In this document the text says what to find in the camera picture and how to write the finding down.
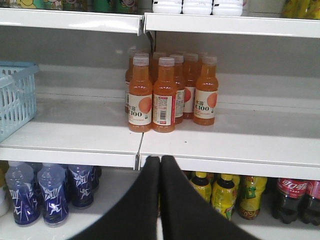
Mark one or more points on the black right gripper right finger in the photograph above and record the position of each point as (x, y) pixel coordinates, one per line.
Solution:
(185, 215)

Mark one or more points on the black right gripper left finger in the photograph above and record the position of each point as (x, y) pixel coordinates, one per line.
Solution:
(134, 216)

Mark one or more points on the light blue plastic basket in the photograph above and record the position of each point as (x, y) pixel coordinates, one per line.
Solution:
(17, 95)

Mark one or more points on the yellow iced tea bottle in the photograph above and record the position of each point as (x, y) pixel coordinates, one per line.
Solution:
(224, 195)
(252, 188)
(202, 185)

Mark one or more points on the blue sports drink bottle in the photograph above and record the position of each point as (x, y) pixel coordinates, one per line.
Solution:
(51, 179)
(81, 185)
(20, 181)

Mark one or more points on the orange C100 juice bottle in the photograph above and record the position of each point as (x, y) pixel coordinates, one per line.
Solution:
(206, 92)
(140, 96)
(164, 97)

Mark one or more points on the white metal shelf unit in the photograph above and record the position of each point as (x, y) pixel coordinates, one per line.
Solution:
(268, 109)

